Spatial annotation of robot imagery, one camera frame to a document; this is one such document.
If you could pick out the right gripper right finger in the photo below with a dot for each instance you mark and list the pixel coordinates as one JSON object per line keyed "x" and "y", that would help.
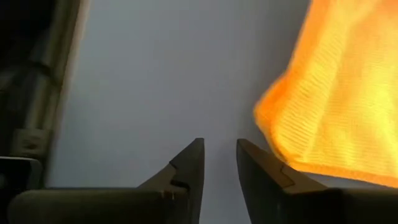
{"x": 264, "y": 180}

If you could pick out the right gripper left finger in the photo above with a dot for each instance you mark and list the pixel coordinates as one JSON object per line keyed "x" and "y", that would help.
{"x": 189, "y": 174}

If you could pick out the orange towel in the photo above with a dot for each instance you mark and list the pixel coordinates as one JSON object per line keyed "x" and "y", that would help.
{"x": 335, "y": 93}

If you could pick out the grey-blue table mat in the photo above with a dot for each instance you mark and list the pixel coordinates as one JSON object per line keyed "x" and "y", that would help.
{"x": 155, "y": 77}

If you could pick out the black table frame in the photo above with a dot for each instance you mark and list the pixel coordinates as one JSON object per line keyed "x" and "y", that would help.
{"x": 18, "y": 31}

